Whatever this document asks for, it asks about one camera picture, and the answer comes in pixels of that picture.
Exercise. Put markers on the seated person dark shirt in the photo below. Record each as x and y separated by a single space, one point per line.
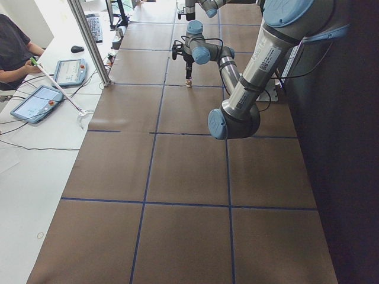
16 51

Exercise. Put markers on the brass PPR valve white ends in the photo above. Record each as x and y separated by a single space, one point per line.
188 83

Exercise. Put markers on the brown paper table mat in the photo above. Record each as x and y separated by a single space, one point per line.
154 198

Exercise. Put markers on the aluminium profile post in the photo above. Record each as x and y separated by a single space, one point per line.
80 18

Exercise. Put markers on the black keyboard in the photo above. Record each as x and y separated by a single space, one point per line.
94 24

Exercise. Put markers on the black computer mouse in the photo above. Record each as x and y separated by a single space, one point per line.
77 49

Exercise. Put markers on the teach pendant tablet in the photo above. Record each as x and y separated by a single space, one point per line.
70 73
38 105

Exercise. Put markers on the far teach pendant tablet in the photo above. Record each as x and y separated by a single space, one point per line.
70 73

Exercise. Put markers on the white reach stick green handle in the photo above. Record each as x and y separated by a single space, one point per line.
82 112

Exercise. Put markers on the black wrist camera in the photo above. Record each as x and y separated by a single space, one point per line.
177 49

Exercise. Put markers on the black monitor stand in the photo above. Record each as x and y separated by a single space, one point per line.
117 15

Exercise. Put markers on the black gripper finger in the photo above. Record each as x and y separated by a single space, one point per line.
188 70

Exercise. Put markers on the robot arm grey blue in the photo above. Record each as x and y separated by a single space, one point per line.
210 8
285 24

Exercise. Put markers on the near teach pendant tablet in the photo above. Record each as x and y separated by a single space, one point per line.
38 105

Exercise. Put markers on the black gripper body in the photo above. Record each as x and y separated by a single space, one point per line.
188 59

